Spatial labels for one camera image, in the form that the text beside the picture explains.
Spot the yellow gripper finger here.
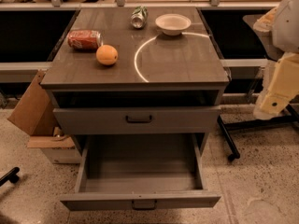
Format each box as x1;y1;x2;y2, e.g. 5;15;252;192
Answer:
253;52;299;120

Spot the orange fruit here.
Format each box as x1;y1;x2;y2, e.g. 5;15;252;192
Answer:
96;45;118;65

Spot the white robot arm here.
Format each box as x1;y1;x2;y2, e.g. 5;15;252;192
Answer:
253;0;299;120

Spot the grey upper drawer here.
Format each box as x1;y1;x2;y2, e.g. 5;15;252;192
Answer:
53;106;220;134

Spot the grey drawer cabinet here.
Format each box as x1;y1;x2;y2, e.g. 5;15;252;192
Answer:
41;7;229;149

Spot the open grey bottom drawer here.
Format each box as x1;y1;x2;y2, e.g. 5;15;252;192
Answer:
61;133;221;211

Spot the black side table stand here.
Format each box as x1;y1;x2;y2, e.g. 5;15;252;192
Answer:
217;14;299;162

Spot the green soda can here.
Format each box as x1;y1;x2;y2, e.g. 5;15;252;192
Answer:
131;6;148;29

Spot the red soda can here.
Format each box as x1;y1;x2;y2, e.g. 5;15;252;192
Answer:
67;30;102;50

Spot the brown cardboard box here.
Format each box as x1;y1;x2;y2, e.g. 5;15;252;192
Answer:
7;71;81;164

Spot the black chair caster leg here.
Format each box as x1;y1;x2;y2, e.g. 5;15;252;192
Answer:
0;167;20;187

